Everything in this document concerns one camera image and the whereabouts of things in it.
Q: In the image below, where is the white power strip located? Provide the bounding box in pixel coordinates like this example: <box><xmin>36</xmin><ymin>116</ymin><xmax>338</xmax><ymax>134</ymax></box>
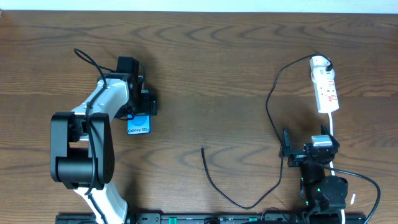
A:
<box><xmin>311</xmin><ymin>67</ymin><xmax>339</xmax><ymax>114</ymax></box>

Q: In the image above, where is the white power strip cord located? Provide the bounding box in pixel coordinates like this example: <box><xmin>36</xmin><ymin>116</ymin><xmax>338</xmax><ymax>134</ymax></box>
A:
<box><xmin>327</xmin><ymin>112</ymin><xmax>346</xmax><ymax>224</ymax></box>

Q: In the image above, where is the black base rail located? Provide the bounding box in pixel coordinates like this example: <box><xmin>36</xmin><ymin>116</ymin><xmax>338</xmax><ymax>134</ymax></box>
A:
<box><xmin>55</xmin><ymin>212</ymin><xmax>366</xmax><ymax>224</ymax></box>

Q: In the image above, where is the white USB charger plug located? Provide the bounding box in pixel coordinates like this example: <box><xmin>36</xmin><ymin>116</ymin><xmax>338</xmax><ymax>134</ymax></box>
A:
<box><xmin>310</xmin><ymin>55</ymin><xmax>335</xmax><ymax>83</ymax></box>

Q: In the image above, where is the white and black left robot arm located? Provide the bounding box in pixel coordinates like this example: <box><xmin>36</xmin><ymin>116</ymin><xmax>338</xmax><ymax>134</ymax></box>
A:
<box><xmin>50</xmin><ymin>73</ymin><xmax>157</xmax><ymax>223</ymax></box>

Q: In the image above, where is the blue Galaxy smartphone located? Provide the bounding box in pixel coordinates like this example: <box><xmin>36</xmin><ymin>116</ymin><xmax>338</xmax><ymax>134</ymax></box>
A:
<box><xmin>127</xmin><ymin>114</ymin><xmax>151</xmax><ymax>135</ymax></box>

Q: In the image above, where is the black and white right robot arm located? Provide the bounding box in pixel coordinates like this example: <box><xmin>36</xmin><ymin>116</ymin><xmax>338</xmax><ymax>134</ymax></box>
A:
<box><xmin>279</xmin><ymin>125</ymin><xmax>348</xmax><ymax>224</ymax></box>

